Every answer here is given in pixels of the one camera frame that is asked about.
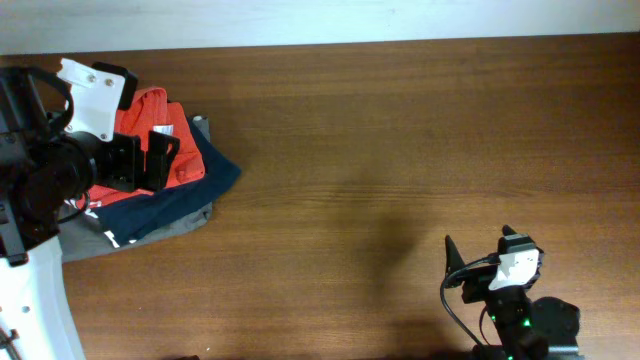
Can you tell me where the red orange t-shirt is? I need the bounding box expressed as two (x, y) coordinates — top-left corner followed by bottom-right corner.
(77, 87), (205, 207)

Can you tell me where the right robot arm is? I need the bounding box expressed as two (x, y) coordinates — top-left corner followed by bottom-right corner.
(440, 226), (584, 360)

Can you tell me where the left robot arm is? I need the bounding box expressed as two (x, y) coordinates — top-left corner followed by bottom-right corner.
(1, 59), (180, 359)

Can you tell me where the folded navy blue t-shirt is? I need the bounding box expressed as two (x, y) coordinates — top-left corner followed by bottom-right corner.
(92, 116), (241, 247)

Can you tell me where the folded grey t-shirt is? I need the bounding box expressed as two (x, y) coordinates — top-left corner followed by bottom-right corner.
(57, 115), (215, 264)

